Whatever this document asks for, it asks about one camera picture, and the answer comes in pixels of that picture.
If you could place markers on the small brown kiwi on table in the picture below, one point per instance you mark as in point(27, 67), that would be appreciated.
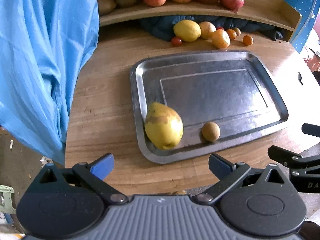
point(238, 31)

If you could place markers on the orange persimmon fruit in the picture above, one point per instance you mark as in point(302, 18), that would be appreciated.
point(220, 39)

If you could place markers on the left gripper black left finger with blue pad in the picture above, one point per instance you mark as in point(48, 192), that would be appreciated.
point(66, 202)

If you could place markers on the pale yellow round fruit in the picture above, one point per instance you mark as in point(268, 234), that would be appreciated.
point(207, 29)

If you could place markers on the dark blue cloth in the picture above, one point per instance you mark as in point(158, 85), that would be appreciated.
point(162, 26)

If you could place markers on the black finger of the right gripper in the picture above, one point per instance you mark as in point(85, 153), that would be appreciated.
point(303, 172)

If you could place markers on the wooden curved shelf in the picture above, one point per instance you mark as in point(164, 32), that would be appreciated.
point(273, 12)

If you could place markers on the light blue cloth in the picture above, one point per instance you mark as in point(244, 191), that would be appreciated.
point(44, 45)

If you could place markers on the silver metal tray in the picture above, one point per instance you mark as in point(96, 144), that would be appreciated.
point(232, 88)

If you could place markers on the green plastic crate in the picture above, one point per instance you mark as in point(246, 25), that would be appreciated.
point(6, 199)

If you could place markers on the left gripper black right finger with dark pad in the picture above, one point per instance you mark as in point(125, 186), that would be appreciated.
point(257, 202)

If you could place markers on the yellow lemon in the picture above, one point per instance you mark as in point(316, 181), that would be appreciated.
point(187, 30)

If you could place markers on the dark red apple rightmost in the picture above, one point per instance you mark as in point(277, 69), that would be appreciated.
point(232, 4)

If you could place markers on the yellow green pear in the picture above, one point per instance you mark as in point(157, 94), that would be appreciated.
point(163, 126)

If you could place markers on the small brown kiwi on tray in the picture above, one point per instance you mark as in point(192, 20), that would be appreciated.
point(211, 131)

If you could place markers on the brown potato left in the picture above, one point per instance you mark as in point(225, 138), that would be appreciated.
point(106, 6)

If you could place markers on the red cherry tomato front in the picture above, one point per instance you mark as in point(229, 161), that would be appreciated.
point(176, 41)

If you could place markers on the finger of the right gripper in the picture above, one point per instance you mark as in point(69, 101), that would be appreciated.
point(311, 129)

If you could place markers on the small orange tangerine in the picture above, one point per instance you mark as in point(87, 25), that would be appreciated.
point(232, 34)
point(248, 40)

